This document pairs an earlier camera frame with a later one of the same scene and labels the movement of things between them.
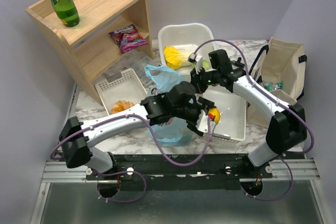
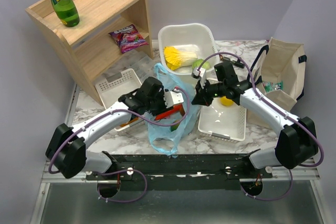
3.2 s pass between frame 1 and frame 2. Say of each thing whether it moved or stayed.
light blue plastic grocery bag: moved
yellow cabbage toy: stayed
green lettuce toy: stayed
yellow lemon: moved
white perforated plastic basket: stayed
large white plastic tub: stayed
